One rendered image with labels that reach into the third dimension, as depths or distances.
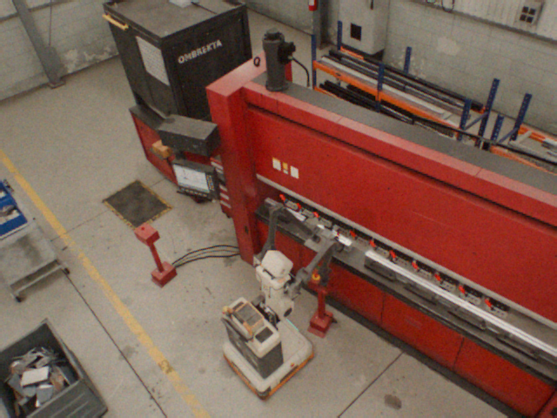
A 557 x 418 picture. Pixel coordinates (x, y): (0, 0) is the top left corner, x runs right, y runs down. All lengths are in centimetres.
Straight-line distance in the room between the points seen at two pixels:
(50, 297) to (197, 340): 186
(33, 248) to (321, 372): 357
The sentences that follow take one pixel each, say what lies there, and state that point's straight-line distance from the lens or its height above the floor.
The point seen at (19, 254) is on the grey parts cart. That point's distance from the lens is 627.
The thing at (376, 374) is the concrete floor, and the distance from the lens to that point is 486.
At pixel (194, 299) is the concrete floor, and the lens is 544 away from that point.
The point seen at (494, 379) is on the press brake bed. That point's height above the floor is 44.
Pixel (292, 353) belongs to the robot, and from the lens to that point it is 462.
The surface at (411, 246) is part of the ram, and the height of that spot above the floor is 138.
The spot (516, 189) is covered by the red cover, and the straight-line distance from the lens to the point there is 322.
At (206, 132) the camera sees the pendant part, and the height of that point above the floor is 195.
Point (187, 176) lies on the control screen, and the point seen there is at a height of 147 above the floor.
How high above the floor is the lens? 435
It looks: 45 degrees down
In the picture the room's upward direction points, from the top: 5 degrees counter-clockwise
